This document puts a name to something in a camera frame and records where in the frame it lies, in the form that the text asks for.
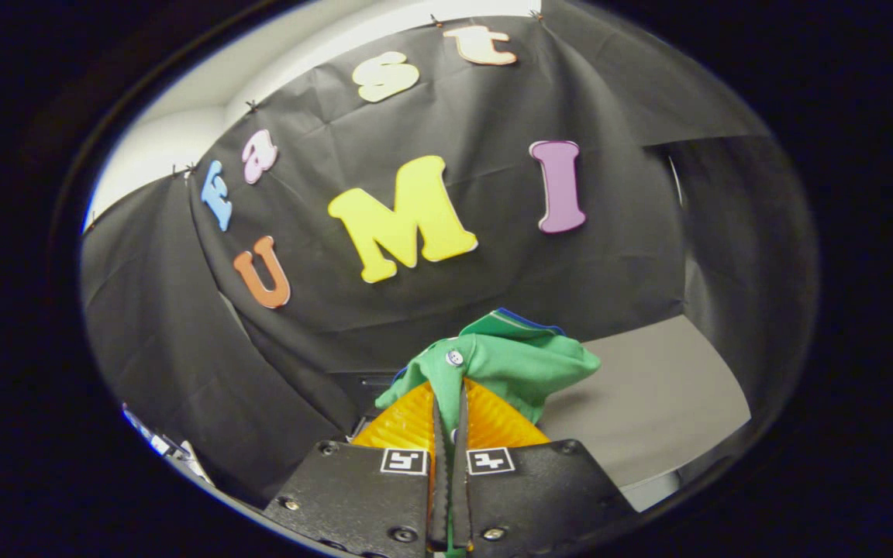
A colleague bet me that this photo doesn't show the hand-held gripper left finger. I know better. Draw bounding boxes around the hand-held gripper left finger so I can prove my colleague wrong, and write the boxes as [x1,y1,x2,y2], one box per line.
[264,380,452,556]

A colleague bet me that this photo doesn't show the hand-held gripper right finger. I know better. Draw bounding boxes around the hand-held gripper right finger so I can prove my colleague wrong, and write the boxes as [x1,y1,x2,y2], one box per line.
[451,378,638,556]

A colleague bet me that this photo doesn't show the dark washing machine lid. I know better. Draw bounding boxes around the dark washing machine lid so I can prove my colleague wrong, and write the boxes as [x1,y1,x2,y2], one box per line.
[329,370,410,439]

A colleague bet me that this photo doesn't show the green polo shirt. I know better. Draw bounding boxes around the green polo shirt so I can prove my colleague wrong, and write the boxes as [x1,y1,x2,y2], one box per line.
[374,308,602,436]

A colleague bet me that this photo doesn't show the black backdrop cloth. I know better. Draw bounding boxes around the black backdrop cloth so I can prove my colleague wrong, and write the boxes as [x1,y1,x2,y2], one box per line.
[81,0,819,506]

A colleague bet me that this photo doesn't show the beige cabinet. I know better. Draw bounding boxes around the beige cabinet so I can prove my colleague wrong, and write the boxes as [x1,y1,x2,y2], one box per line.
[540,314,754,514]

